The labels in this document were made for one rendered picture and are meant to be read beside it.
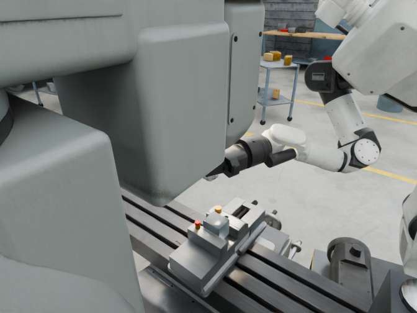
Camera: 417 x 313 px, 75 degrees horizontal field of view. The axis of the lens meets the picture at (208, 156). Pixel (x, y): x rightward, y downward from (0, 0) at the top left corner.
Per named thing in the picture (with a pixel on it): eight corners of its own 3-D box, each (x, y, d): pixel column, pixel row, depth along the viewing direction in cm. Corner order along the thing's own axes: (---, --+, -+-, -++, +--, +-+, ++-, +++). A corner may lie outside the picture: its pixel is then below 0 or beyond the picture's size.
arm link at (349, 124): (365, 163, 92) (339, 104, 96) (395, 156, 80) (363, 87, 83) (336, 174, 90) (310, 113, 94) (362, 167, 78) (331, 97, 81)
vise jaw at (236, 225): (216, 212, 93) (216, 203, 91) (247, 228, 86) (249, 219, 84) (205, 222, 89) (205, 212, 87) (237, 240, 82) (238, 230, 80)
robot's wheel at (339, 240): (364, 270, 142) (375, 243, 132) (365, 278, 138) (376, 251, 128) (323, 258, 149) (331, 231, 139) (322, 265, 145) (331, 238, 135)
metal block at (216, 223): (213, 225, 87) (213, 210, 84) (229, 234, 83) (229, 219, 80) (203, 235, 83) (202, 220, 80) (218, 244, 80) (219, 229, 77)
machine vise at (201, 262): (232, 208, 105) (234, 185, 99) (267, 226, 97) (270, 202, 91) (166, 269, 81) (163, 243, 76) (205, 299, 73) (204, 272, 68)
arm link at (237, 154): (207, 138, 76) (241, 128, 82) (207, 167, 81) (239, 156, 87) (234, 157, 67) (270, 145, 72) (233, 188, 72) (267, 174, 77)
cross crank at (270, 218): (263, 221, 150) (265, 204, 144) (283, 230, 144) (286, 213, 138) (249, 239, 139) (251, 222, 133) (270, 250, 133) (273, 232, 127)
